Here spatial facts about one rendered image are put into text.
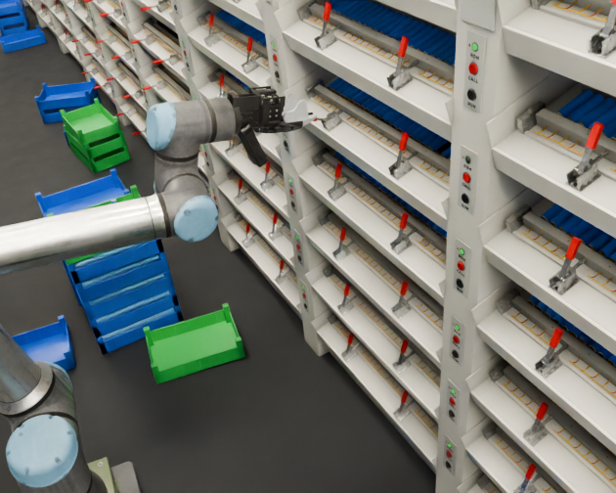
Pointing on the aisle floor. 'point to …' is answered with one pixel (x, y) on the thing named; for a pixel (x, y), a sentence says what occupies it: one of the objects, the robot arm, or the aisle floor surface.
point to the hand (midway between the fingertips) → (309, 117)
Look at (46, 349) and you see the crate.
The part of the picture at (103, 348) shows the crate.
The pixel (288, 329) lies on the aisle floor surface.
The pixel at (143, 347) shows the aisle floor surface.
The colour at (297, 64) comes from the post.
